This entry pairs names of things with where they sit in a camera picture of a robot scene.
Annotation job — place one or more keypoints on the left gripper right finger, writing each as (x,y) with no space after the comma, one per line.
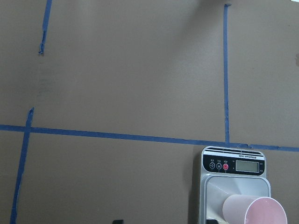
(212,221)

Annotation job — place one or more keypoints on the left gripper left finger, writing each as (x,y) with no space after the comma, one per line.
(118,221)

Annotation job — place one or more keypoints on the pink plastic cup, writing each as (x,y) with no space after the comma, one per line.
(247,209)

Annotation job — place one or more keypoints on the silver digital kitchen scale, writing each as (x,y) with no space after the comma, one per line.
(229,171)

